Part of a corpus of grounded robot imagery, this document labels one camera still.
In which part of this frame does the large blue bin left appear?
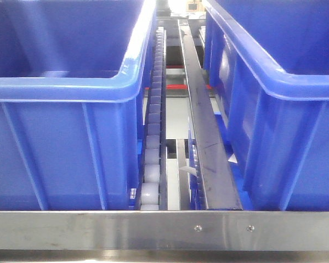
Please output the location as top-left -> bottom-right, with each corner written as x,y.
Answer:
0,1 -> 156,210

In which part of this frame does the white roller track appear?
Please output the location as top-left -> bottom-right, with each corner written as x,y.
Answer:
138,27 -> 168,211

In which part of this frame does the steel divider rail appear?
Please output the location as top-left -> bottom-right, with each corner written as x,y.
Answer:
178,19 -> 243,210

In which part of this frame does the large blue bin right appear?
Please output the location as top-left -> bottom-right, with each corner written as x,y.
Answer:
205,1 -> 329,211

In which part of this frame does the steel front shelf beam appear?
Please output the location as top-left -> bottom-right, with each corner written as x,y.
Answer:
0,210 -> 329,251

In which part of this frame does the large blue bin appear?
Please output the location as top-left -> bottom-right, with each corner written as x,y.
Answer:
205,1 -> 329,211
0,1 -> 156,210

